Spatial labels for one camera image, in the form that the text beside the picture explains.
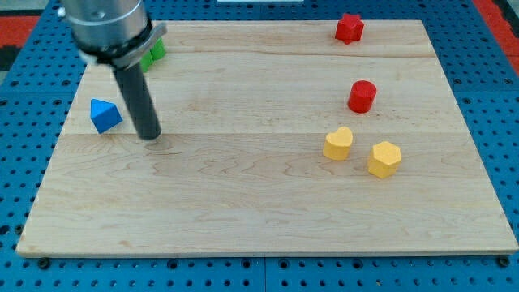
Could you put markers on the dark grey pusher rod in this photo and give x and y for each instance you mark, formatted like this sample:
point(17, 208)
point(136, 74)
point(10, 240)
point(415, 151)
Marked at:
point(133, 87)

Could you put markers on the blue triangle block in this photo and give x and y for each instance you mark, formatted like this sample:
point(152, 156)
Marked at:
point(104, 115)

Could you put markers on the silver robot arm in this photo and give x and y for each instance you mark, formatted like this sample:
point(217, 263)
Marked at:
point(117, 34)

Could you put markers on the green block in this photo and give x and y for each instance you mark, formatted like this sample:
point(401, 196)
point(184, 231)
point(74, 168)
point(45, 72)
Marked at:
point(156, 53)

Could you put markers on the wooden board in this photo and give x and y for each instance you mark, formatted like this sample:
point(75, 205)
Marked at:
point(239, 168)

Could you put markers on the yellow heart block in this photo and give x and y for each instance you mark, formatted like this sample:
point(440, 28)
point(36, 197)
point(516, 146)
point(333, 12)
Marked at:
point(337, 144)

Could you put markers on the red star block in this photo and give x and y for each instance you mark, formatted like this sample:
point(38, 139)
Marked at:
point(349, 28)

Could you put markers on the red cylinder block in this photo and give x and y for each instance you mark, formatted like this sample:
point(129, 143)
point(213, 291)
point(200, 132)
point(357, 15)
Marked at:
point(362, 96)

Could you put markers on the yellow hexagon block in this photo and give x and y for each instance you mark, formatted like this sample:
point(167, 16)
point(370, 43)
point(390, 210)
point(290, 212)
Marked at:
point(384, 159)

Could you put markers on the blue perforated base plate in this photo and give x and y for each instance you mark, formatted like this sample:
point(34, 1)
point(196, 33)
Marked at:
point(38, 89)

